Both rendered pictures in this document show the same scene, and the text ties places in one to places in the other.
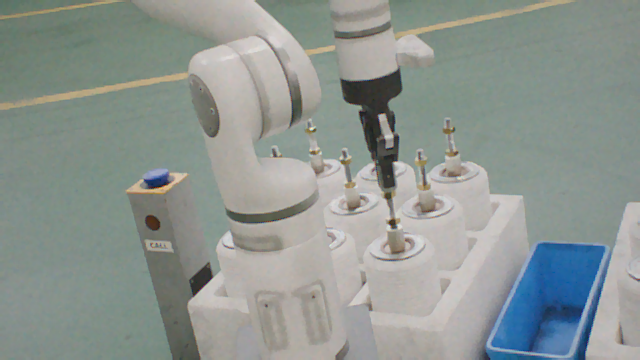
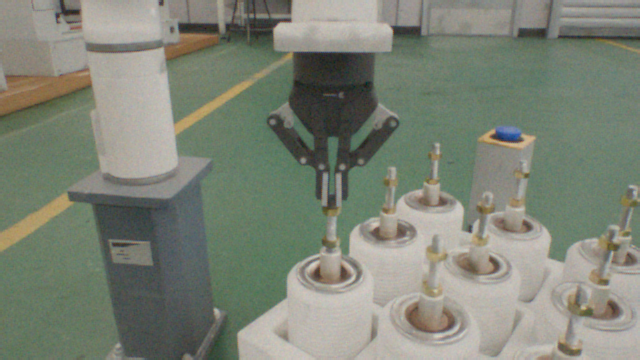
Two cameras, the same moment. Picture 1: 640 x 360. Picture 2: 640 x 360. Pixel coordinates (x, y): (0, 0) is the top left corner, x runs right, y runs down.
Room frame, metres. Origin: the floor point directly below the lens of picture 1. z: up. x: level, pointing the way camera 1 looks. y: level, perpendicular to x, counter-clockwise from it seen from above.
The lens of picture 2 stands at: (1.16, -0.52, 0.55)
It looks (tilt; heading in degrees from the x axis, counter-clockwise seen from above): 23 degrees down; 99
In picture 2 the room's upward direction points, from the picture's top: straight up
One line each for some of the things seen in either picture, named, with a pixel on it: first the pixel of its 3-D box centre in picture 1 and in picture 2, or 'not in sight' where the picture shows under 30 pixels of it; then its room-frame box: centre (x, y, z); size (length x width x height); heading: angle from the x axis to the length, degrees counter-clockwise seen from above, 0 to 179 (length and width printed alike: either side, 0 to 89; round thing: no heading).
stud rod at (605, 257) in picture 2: not in sight; (604, 261); (1.37, -0.10, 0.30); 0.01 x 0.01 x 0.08; 57
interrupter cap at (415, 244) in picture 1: (397, 246); (330, 273); (1.11, -0.08, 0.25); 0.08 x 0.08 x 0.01
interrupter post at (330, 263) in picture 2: (395, 238); (330, 263); (1.11, -0.08, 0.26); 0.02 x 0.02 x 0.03
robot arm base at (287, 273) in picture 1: (289, 278); (135, 113); (0.83, 0.05, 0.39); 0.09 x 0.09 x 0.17; 89
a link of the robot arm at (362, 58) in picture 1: (380, 42); (334, 7); (1.11, -0.10, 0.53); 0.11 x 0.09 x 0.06; 96
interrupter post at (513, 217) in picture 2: not in sight; (513, 217); (1.33, 0.06, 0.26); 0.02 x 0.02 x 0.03
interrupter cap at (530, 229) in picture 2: not in sight; (512, 225); (1.33, 0.06, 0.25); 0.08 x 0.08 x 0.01
